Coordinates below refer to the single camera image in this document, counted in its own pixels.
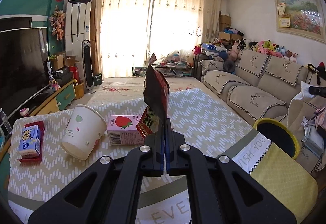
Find beige sofa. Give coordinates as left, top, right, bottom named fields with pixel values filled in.
left=195, top=50, right=325, bottom=173

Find beige curtains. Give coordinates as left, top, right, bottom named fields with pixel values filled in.
left=91, top=0, right=222, bottom=78

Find white paper cup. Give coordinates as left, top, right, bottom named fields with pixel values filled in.
left=61, top=104, right=107, bottom=161

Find pink strawberry milk carton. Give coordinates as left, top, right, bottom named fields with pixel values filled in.
left=107, top=115, right=145, bottom=145

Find red snack wrapper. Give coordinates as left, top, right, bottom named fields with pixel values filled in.
left=136, top=53, right=170, bottom=138

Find hanging flower decoration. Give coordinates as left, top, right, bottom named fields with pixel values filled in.
left=49, top=6, right=66, bottom=41

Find cardboard boxes by wall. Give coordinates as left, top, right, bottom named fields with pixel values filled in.
left=218, top=15, right=244, bottom=41

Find yellow green tv cabinet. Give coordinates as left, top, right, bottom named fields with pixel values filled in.
left=0, top=78, right=77, bottom=163

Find red fire extinguisher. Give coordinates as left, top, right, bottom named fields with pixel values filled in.
left=68, top=66, right=80, bottom=84

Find yellow rimmed trash bin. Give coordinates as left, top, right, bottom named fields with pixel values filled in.
left=254, top=118, right=300, bottom=159

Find blue cartoon tissue pack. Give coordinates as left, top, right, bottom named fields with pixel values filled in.
left=18, top=125, right=41, bottom=159

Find clear water bottle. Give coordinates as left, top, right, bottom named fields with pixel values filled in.
left=0, top=108, right=13, bottom=135

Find framed landscape painting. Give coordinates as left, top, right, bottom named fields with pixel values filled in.
left=275, top=0, right=325, bottom=43

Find white air conditioner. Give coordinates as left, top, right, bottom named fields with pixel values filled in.
left=65, top=0, right=92, bottom=62

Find red tray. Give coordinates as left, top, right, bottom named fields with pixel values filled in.
left=18, top=121, right=45, bottom=163

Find large black television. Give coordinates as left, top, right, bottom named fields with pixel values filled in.
left=1, top=28, right=49, bottom=117

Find black tower fan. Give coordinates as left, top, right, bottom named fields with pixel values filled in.
left=82, top=39, right=95, bottom=94

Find floral bed sheet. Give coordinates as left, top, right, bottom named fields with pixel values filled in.
left=86, top=76, right=205, bottom=108

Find pile of plush toys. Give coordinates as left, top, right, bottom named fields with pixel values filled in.
left=227, top=38, right=297, bottom=63

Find glass side table with clutter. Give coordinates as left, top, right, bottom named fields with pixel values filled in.
left=131, top=60, right=194, bottom=77

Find patterned tablecloth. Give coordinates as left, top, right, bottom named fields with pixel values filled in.
left=7, top=87, right=319, bottom=224

